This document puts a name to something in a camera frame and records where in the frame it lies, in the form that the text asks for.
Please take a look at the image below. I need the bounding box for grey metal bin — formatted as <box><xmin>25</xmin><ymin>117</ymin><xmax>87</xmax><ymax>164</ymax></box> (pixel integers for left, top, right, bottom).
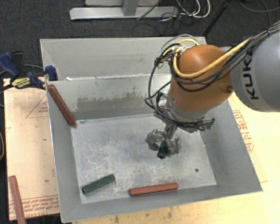
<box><xmin>40</xmin><ymin>26</ymin><xmax>264</xmax><ymax>224</ymax></box>

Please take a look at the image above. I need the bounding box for brown cardboard board, red print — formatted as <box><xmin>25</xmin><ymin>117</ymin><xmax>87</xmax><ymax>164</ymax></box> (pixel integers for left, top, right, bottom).
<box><xmin>0</xmin><ymin>62</ymin><xmax>270</xmax><ymax>222</ymax></box>

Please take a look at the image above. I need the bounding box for red-brown flat block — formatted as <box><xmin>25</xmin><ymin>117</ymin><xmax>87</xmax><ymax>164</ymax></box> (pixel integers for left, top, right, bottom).
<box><xmin>47</xmin><ymin>82</ymin><xmax>77</xmax><ymax>128</ymax></box>
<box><xmin>128</xmin><ymin>181</ymin><xmax>179</xmax><ymax>197</ymax></box>
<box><xmin>8</xmin><ymin>174</ymin><xmax>27</xmax><ymax>224</ymax></box>

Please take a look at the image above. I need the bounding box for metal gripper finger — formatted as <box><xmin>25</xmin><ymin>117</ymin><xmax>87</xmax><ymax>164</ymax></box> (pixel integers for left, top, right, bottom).
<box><xmin>144</xmin><ymin>128</ymin><xmax>167</xmax><ymax>152</ymax></box>
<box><xmin>166</xmin><ymin>136</ymin><xmax>182</xmax><ymax>159</ymax></box>

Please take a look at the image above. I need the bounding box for dark green block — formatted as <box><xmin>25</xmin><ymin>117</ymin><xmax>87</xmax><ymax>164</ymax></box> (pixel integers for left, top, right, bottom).
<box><xmin>81</xmin><ymin>173</ymin><xmax>117</xmax><ymax>196</ymax></box>
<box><xmin>155</xmin><ymin>140</ymin><xmax>172</xmax><ymax>160</ymax></box>

